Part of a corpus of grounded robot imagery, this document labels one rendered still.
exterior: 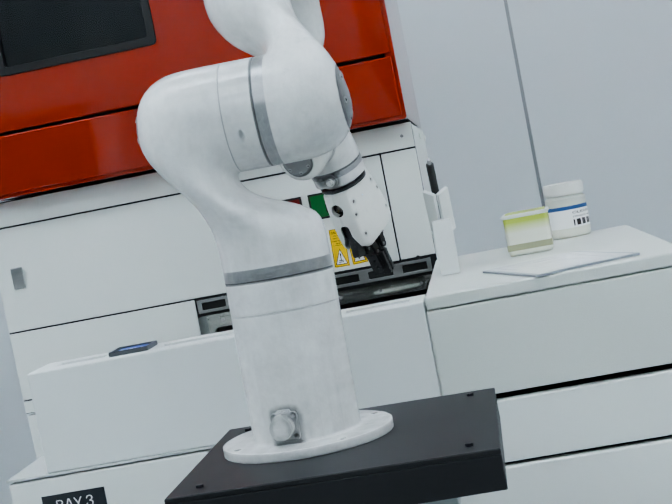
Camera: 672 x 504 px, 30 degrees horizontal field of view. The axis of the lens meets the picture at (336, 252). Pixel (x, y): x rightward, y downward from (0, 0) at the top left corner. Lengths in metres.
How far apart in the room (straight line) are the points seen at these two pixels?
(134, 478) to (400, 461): 0.62
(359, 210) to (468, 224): 1.85
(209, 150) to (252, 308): 0.17
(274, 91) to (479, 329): 0.50
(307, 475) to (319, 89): 0.40
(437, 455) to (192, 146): 0.41
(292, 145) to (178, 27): 0.98
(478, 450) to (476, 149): 2.59
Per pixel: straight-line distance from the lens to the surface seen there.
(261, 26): 1.40
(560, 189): 2.19
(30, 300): 2.42
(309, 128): 1.32
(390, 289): 2.27
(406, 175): 2.27
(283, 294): 1.32
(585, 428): 1.69
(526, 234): 2.02
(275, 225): 1.32
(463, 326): 1.66
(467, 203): 3.75
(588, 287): 1.66
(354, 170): 1.91
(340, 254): 2.28
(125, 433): 1.74
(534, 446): 1.69
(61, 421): 1.77
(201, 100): 1.33
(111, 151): 2.31
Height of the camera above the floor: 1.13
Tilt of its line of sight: 3 degrees down
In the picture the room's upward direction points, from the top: 11 degrees counter-clockwise
